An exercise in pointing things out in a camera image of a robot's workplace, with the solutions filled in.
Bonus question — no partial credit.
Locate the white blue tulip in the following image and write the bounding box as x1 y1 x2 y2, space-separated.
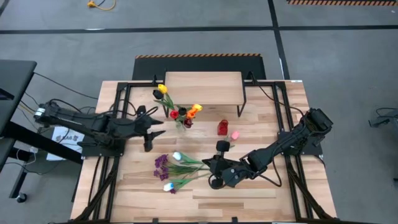
163 173 211 192
172 151 205 166

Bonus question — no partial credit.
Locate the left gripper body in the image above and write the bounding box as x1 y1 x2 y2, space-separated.
124 105 155 152

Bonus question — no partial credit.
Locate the pink tulip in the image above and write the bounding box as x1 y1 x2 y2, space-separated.
223 130 241 149

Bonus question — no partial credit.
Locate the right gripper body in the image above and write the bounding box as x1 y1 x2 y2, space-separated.
208 139 246 190

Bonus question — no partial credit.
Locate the orange black hazard tape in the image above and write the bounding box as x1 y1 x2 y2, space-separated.
285 0 398 6

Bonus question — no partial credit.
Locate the red glass vase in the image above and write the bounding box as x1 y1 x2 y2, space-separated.
216 119 229 136

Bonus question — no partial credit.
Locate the wooden shelf with black legs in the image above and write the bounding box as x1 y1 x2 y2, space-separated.
161 71 247 118

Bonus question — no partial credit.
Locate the black striped-edge floor mat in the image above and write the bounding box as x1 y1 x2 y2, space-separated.
132 53 267 82

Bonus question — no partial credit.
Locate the white paper sign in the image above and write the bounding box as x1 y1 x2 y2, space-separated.
46 125 87 162

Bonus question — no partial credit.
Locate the black floor device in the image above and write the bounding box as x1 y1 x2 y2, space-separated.
368 107 398 128

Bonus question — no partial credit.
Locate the yellow orange tulip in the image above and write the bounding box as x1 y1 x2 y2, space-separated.
157 83 181 125

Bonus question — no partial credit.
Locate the yellow extension cable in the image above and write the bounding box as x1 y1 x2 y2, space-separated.
86 0 117 11

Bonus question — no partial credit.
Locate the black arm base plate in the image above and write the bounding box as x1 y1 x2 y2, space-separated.
277 130 324 156
81 136 126 158

